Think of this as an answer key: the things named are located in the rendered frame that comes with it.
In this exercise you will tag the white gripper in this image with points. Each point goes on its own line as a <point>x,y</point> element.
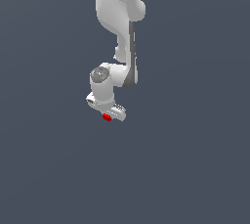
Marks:
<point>112,110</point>

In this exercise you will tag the red cube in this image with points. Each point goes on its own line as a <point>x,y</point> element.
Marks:
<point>106,117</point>

